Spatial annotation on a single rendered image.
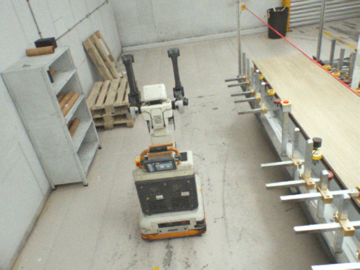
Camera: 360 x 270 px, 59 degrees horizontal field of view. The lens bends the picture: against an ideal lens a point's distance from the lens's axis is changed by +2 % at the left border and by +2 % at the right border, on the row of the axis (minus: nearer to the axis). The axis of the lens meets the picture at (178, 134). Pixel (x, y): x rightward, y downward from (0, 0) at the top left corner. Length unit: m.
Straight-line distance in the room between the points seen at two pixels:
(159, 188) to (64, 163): 1.56
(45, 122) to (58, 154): 0.43
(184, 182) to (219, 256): 0.73
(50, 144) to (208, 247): 2.11
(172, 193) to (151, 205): 0.25
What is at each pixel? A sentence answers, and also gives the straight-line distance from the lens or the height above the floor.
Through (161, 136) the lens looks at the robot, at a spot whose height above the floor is 0.90.
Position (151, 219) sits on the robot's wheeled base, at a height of 0.28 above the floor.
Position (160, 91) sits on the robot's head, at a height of 1.34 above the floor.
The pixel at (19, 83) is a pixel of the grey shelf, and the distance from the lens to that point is 3.68.
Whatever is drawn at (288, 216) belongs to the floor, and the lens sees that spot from 3.37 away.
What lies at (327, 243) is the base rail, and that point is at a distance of 2.27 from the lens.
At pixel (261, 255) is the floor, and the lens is 3.04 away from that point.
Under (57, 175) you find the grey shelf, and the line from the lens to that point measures 4.16.
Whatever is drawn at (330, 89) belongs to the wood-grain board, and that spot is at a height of 0.90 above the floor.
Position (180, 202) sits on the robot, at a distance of 2.94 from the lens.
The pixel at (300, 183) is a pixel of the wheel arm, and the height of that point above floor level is 0.86.
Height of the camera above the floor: 2.38
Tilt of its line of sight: 30 degrees down
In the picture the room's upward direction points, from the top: 9 degrees counter-clockwise
